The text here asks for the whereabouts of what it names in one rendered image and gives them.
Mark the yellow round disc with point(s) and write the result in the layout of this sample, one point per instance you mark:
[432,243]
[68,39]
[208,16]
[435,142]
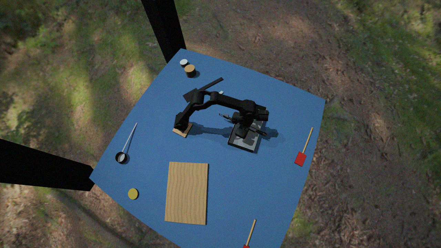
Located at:
[133,193]

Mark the red spatula with wooden handle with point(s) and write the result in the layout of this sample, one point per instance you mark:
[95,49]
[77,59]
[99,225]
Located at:
[301,156]

